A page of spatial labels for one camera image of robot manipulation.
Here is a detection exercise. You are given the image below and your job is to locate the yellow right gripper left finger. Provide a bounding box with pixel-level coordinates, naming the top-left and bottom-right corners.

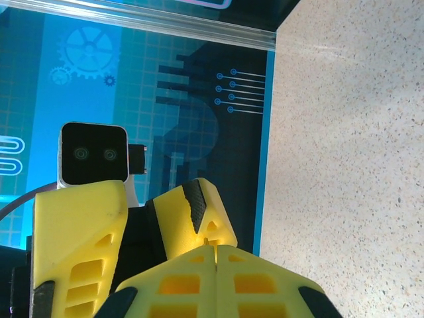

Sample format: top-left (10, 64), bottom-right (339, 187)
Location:
top-left (97, 245), bottom-right (218, 318)

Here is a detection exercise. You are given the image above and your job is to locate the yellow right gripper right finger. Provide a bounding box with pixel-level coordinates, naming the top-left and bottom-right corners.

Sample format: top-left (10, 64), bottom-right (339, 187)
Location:
top-left (215, 244), bottom-right (345, 318)

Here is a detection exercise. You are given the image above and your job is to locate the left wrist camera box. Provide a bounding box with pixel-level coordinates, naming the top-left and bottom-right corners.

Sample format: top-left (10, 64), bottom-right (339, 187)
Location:
top-left (58, 121), bottom-right (140, 208)

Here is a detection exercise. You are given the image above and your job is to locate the aluminium corner post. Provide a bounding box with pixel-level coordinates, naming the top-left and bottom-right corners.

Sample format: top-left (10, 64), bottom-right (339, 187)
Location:
top-left (0, 0), bottom-right (278, 52)

